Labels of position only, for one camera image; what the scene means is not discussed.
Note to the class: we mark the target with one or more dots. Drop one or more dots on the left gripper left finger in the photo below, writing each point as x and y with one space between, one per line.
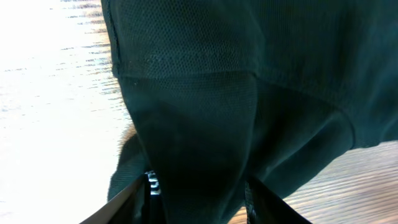
138 203

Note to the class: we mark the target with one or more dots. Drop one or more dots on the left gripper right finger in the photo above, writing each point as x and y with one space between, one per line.
265 207

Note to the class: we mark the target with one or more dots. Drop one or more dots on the black polo shirt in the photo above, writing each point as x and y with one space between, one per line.
220 92

